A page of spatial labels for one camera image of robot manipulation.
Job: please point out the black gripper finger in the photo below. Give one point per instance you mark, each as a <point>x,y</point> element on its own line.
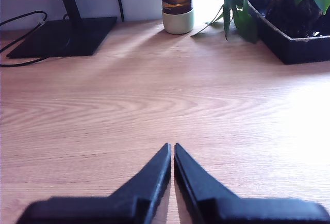
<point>219,208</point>
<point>123,208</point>

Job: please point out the black rectangular plant tray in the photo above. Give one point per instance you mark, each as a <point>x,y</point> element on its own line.
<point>296,51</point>

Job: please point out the black Huawei computer monitor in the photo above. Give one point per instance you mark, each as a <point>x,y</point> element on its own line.
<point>64,38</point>

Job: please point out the green leafy potted plant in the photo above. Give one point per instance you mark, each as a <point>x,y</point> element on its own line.
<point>245,25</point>

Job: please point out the amber bottle pale green base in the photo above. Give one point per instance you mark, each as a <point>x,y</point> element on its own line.
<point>178,22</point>

